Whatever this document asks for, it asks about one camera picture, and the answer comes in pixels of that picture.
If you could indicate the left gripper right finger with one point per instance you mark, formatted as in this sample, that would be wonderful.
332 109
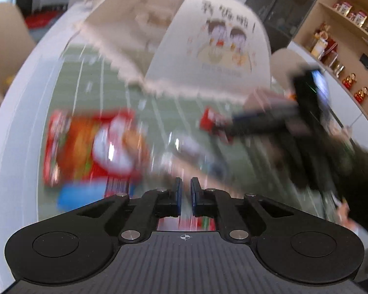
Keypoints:
218 205

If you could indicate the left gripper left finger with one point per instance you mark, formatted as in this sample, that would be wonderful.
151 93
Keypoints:
145 212

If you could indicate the red chicken leg snack bag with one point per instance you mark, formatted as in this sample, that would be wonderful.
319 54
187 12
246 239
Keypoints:
91 145

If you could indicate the long red spicy strip packet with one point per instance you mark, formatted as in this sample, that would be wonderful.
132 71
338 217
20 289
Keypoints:
213 123

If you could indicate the blue white biscuit packet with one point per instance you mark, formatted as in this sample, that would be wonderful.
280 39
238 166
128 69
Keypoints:
77 194

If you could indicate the clear round pastry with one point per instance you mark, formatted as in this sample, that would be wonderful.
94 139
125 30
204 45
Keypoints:
189 149

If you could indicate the green grid tablecloth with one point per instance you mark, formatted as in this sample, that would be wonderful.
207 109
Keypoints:
87 80

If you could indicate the beige chair right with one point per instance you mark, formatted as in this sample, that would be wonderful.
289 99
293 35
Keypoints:
285 64

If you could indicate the wooden display shelf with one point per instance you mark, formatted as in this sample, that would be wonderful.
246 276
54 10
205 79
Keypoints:
348 22

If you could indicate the dark glass cabinet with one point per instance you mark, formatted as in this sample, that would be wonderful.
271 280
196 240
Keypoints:
281 18

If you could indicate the cartoon printed food cover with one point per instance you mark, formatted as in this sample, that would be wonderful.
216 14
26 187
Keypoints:
212 49

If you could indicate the beige dining chair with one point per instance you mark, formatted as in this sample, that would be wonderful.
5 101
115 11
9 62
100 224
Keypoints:
16 44

